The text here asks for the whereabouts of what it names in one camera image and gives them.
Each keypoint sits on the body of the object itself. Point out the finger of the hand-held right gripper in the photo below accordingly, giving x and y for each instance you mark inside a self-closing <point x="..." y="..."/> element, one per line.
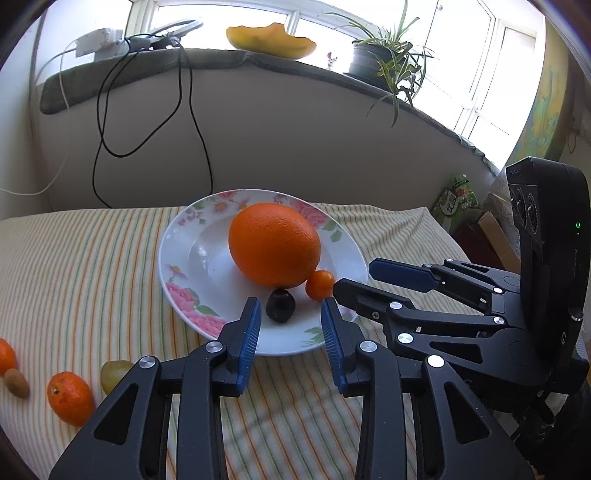
<point x="364" y="300"/>
<point x="397" y="273"/>

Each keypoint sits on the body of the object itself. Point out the colourful wall hanging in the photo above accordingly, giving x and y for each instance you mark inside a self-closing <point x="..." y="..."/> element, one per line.
<point x="545" y="115"/>

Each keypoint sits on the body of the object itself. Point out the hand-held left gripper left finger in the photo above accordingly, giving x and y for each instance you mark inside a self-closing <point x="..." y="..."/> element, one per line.
<point x="249" y="341"/>

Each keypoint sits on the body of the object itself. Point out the white power strip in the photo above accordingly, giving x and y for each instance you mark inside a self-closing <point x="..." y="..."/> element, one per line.
<point x="99" y="44"/>

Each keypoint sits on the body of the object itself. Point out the green packet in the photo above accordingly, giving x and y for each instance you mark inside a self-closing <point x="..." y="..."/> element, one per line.
<point x="455" y="201"/>

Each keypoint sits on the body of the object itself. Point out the speckled mandarin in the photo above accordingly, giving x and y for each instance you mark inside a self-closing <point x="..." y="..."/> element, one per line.
<point x="70" y="398"/>

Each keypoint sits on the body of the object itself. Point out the cardboard box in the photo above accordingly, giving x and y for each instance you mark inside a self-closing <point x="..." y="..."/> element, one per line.
<point x="489" y="230"/>

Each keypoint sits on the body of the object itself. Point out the small mandarin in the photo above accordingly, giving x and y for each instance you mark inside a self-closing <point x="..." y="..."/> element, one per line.
<point x="6" y="357"/>

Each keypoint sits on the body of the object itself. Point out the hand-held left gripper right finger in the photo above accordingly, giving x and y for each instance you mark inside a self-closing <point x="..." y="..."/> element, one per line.
<point x="333" y="350"/>

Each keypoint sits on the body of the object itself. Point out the large smooth orange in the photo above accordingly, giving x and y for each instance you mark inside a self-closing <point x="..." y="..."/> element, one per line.
<point x="272" y="244"/>

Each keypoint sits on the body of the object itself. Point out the small kumquat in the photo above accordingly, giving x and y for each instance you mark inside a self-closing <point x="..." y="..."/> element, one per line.
<point x="320" y="285"/>

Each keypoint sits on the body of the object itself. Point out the yellow bowl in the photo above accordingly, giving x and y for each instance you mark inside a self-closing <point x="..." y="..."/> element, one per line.
<point x="258" y="39"/>

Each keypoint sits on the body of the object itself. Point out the green plum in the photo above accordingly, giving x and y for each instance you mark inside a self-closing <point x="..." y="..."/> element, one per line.
<point x="113" y="376"/>

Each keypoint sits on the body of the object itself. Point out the white framed window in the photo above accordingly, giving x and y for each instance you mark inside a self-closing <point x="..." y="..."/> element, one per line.
<point x="258" y="11"/>

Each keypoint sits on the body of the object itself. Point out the small figurine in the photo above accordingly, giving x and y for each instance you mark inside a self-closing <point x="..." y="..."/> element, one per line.
<point x="332" y="60"/>

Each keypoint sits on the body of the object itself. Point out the floral white plate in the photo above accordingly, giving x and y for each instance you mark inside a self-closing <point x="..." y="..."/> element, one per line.
<point x="203" y="258"/>

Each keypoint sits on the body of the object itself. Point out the dark plum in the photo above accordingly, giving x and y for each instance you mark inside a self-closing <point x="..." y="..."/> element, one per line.
<point x="280" y="304"/>

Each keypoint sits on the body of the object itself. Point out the brown kiwi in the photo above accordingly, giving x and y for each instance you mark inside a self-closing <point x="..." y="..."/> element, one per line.
<point x="17" y="383"/>

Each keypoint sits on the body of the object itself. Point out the potted spider plant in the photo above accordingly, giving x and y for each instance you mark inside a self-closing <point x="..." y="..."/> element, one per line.
<point x="369" y="62"/>

